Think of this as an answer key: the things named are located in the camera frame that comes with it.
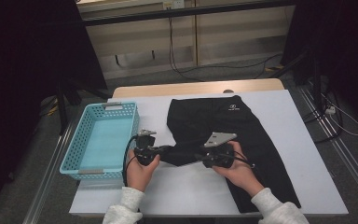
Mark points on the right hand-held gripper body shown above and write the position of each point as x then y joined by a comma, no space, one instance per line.
219,155

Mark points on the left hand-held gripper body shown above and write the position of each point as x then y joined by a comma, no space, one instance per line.
144,152

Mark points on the black shorts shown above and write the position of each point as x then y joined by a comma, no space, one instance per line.
199,121

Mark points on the light blue plastic basket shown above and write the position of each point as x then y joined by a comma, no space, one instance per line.
105,143

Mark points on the person's left hand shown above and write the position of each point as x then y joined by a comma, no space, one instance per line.
138,175

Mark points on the person's right hand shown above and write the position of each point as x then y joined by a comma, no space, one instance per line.
239,175

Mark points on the round table grommet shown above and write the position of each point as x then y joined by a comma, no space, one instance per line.
228,91

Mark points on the black metal stand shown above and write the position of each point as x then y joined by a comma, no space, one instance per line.
62,112
316,87

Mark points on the black cabinet hook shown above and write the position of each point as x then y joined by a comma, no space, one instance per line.
153,55

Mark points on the yellow floor marker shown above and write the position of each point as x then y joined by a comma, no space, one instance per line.
52,109

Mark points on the yellow tape strip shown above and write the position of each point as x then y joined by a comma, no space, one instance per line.
273,67

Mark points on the black horizontal bar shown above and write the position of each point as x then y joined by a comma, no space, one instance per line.
180,12

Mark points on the black curtain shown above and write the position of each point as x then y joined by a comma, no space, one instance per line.
348,46
18,62

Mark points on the aluminium floor rail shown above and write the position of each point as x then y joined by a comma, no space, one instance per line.
343,152
49,174

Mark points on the white wall outlet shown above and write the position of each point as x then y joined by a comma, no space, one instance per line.
174,3

